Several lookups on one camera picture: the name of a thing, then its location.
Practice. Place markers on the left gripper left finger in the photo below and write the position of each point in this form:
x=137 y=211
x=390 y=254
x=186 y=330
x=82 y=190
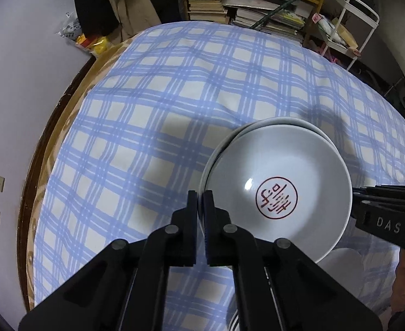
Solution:
x=182 y=233

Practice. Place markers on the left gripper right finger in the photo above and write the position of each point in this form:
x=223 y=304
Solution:
x=218 y=252

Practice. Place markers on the large red-rimmed bowl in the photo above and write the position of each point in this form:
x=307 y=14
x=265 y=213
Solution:
x=284 y=181

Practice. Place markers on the small red-rimmed bowl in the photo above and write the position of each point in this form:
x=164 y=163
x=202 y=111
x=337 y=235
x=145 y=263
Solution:
x=238 y=132

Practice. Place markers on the large white cherry plate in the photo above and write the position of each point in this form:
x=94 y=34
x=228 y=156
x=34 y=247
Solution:
x=234 y=324

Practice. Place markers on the small white cherry plate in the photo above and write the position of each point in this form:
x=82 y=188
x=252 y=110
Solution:
x=346 y=267

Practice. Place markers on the blue plaid tablecloth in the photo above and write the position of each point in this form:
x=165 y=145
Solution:
x=140 y=135

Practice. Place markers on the white metal cart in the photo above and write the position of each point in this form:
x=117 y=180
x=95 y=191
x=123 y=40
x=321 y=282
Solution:
x=338 y=37

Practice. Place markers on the stack of books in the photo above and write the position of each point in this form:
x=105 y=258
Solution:
x=207 y=10

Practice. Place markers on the snack bags pile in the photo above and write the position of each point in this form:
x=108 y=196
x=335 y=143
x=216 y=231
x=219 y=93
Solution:
x=71 y=31

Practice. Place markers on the wooden bookshelf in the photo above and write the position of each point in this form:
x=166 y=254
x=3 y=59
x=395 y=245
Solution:
x=285 y=18

